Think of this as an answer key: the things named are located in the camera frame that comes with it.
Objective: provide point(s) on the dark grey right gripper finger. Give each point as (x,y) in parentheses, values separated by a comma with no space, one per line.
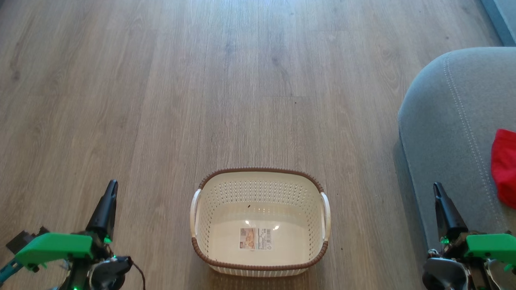
(448,216)

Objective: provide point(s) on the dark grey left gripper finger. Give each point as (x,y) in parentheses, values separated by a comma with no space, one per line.
(105,208)

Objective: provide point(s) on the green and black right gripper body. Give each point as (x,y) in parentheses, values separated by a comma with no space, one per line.
(494,247)

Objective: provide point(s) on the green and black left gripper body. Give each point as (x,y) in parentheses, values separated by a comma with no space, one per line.
(57,245)

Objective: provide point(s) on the red garment with white stripes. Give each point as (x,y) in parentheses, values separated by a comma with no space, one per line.
(514,171)

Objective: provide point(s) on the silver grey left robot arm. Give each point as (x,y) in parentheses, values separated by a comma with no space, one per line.
(107,273)

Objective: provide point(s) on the grey fabric sofa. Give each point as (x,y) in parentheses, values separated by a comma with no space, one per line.
(447,126)

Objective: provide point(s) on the cream perforated laundry basket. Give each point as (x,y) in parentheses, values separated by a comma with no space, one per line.
(222,191)

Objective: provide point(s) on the paper label sticker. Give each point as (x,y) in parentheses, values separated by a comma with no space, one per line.
(255,239)

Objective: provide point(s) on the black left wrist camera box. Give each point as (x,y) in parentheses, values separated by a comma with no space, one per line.
(20,241)

